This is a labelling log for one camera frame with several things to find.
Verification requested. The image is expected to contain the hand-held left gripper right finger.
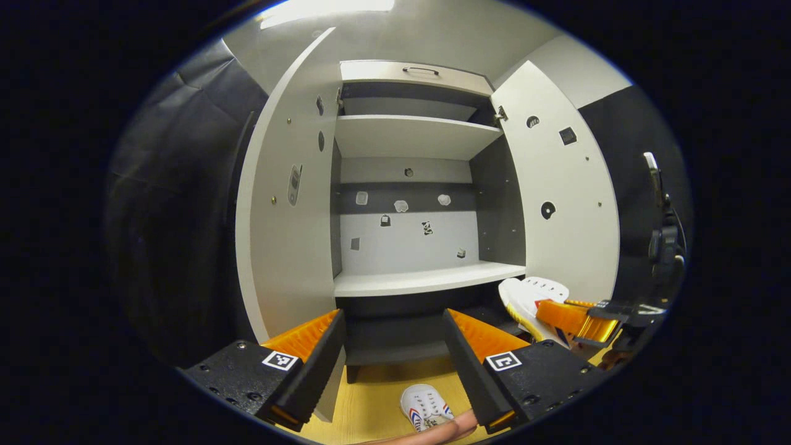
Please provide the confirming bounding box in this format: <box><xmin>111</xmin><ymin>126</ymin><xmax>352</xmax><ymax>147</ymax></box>
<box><xmin>442</xmin><ymin>307</ymin><xmax>611</xmax><ymax>435</ymax></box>

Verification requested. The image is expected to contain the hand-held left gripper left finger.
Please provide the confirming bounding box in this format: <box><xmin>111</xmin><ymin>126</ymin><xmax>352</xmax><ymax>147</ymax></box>
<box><xmin>178</xmin><ymin>308</ymin><xmax>347</xmax><ymax>433</ymax></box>

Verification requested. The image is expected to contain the white striped shoe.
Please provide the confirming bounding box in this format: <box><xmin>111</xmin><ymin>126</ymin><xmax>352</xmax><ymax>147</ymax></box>
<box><xmin>498</xmin><ymin>276</ymin><xmax>572</xmax><ymax>348</ymax></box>
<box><xmin>400</xmin><ymin>383</ymin><xmax>459</xmax><ymax>433</ymax></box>

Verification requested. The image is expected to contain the white cabinet door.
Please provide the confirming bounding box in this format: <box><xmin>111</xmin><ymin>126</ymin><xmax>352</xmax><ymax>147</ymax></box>
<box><xmin>235</xmin><ymin>28</ymin><xmax>347</xmax><ymax>425</ymax></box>
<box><xmin>491</xmin><ymin>61</ymin><xmax>620</xmax><ymax>305</ymax></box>

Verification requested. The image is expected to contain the white cabinet drawer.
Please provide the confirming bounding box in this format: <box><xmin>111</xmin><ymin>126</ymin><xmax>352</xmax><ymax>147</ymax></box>
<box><xmin>339</xmin><ymin>59</ymin><xmax>495</xmax><ymax>97</ymax></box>

